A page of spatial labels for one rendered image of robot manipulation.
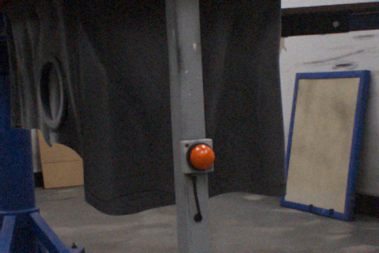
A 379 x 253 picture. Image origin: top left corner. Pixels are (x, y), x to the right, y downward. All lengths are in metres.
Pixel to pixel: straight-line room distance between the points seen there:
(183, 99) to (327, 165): 3.31
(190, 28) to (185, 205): 0.27
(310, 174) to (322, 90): 0.45
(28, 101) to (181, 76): 0.64
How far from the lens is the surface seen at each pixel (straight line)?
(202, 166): 1.29
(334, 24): 2.78
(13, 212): 2.87
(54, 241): 2.83
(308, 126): 4.77
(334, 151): 4.55
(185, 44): 1.31
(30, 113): 1.87
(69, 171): 6.26
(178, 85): 1.31
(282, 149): 1.73
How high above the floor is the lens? 0.78
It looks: 3 degrees down
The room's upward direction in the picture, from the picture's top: 3 degrees counter-clockwise
